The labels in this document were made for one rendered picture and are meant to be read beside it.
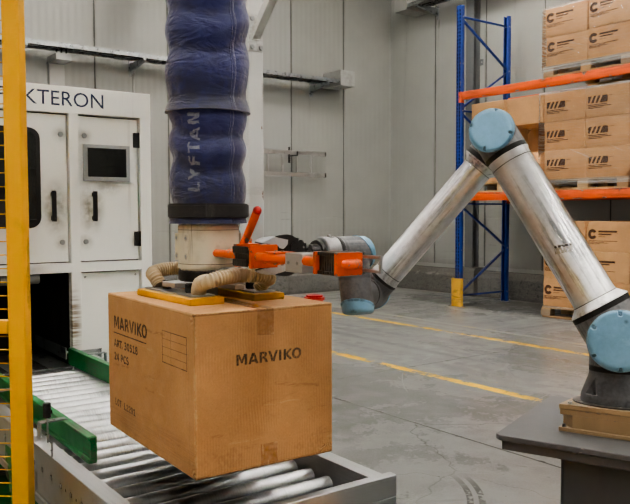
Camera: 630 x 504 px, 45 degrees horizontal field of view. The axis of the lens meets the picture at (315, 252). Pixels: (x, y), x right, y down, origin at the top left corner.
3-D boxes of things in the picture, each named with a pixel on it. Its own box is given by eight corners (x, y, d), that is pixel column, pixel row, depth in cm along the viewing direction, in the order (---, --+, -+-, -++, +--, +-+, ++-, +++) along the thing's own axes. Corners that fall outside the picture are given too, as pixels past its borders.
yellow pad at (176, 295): (136, 295, 222) (136, 278, 222) (168, 293, 228) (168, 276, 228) (190, 307, 195) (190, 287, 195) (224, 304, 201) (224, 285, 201)
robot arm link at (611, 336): (664, 350, 192) (511, 104, 208) (669, 356, 176) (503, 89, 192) (608, 378, 196) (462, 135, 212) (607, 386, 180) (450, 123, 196)
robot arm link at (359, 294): (381, 312, 218) (377, 269, 219) (369, 314, 207) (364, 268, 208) (350, 315, 221) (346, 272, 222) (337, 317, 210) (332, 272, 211)
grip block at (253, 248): (230, 266, 197) (230, 244, 197) (262, 265, 203) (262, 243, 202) (247, 268, 190) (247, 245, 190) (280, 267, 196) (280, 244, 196)
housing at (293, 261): (283, 271, 180) (283, 252, 180) (307, 270, 184) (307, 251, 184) (300, 273, 174) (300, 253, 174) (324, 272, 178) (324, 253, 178)
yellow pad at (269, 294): (195, 291, 233) (195, 274, 233) (224, 289, 239) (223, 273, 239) (254, 301, 206) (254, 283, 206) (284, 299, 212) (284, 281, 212)
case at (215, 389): (109, 424, 232) (107, 292, 230) (227, 405, 254) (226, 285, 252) (195, 481, 182) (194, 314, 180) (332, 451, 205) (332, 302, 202)
